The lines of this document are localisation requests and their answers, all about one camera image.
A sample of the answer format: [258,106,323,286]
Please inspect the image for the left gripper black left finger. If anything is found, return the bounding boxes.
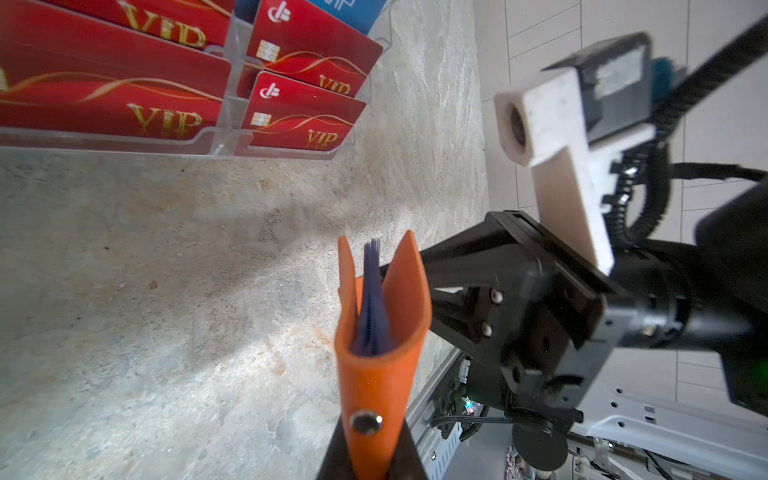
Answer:
[316,419,354,480]

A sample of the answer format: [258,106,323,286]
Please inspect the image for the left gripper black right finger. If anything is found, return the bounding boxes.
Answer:
[392,421,428,480]

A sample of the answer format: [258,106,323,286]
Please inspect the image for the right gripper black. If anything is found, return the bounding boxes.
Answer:
[380,209,640,475]

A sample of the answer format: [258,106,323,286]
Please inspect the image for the orange card holder wallet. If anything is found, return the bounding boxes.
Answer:
[333,231,432,479]

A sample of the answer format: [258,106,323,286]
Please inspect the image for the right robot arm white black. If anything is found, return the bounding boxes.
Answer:
[416,175,767,470]

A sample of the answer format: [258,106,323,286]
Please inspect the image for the red VIP card bottom right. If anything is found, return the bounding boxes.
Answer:
[242,72,366,152]

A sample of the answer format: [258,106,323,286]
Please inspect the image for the red vip card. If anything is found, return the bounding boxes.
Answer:
[242,72,366,152]
[50,0,236,50]
[1,1,231,140]
[239,1,384,97]

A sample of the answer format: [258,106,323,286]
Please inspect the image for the clear acrylic card display stand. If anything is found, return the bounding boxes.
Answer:
[1,1,391,160]

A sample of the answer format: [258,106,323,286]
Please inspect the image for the red VIP card bottom left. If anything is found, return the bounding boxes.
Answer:
[1,1,231,140]

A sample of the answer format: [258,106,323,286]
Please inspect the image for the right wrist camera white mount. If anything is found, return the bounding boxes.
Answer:
[494,32,656,274]

